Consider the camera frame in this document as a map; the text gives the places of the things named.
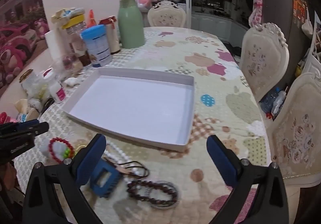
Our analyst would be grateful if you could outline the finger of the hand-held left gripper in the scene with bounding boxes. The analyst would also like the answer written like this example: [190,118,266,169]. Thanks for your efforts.
[14,119,40,130]
[0,122,50,141]

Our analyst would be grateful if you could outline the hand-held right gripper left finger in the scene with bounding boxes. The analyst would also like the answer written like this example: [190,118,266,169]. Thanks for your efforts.
[21,134,107,224]

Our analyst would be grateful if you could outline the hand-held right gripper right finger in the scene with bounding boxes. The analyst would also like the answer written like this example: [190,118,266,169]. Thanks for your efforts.
[206,135,298,224]

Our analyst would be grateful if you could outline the blue hair claw clip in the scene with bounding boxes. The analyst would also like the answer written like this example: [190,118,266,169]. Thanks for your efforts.
[90,159,123,198]

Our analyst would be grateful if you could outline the light blue fluffy scrunchie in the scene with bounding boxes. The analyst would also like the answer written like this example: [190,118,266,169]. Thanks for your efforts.
[41,139,74,162]

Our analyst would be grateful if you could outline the red bead bracelet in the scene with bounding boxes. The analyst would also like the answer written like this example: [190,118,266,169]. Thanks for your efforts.
[48,137,75,163]

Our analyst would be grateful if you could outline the dark brown bead bracelet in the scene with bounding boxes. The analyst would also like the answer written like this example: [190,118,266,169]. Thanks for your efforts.
[127,180,178,208]

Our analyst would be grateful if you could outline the grey braided hair tie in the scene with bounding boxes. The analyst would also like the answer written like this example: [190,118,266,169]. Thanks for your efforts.
[149,181,180,211]

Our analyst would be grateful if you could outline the white shallow cardboard tray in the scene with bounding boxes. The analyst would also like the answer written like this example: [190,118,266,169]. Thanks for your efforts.
[62,67,195,152]

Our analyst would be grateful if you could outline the red object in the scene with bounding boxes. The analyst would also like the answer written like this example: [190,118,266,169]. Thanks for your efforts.
[0,112,16,124]

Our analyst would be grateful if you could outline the glass jar with gold lid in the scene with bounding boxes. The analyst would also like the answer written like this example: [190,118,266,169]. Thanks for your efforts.
[19,69,49,100]

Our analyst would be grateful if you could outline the white bottle with pink label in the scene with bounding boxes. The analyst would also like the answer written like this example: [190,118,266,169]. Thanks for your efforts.
[43,68,66,104]

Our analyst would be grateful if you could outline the plastic water bottles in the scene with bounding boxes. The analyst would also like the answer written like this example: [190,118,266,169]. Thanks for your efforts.
[260,86,288,119]

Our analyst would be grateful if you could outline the cream carved floral chair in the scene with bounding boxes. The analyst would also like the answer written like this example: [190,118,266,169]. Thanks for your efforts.
[265,72,321,187]
[239,23,290,103]
[147,0,186,28]

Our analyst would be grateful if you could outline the white paper towel roll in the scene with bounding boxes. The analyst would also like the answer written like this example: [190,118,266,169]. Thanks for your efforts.
[44,29,64,64]

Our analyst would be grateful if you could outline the blue-lidded white can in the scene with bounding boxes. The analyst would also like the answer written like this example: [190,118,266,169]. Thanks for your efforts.
[80,24,112,67]

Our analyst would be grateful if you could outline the yellow box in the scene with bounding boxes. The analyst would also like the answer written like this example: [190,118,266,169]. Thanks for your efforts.
[62,14,86,30]

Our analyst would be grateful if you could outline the crumpled snack packets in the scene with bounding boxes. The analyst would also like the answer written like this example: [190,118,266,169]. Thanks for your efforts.
[51,7,86,24]

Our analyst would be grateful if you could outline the cream canister with red lid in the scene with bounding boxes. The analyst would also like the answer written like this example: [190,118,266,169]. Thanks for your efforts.
[99,16,121,55]

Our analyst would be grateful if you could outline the orange packet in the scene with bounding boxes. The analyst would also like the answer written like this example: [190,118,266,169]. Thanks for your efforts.
[87,10,97,28]

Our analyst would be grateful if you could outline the white kitchen cabinets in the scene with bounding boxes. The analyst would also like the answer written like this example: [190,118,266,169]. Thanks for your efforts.
[192,11,249,44]

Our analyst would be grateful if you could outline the green cup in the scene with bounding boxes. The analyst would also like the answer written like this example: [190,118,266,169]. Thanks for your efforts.
[118,0,145,49]

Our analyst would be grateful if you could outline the white lattice cabinet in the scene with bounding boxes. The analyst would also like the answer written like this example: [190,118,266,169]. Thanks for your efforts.
[308,12,321,70]

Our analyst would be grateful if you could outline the pink hanging cloth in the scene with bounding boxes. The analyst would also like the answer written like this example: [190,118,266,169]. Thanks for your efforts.
[248,0,265,29]

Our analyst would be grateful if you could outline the cream hanging bag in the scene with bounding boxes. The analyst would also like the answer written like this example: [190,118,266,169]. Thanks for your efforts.
[301,18,314,37]

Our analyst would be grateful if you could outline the dark grey refrigerator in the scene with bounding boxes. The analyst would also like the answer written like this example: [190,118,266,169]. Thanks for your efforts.
[263,0,312,74]

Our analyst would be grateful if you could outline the white bead necklace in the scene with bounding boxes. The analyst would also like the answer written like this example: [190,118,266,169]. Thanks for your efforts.
[104,142,144,177]

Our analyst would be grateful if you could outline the black cord necklace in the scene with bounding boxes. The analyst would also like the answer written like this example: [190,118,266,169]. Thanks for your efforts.
[108,160,150,180]

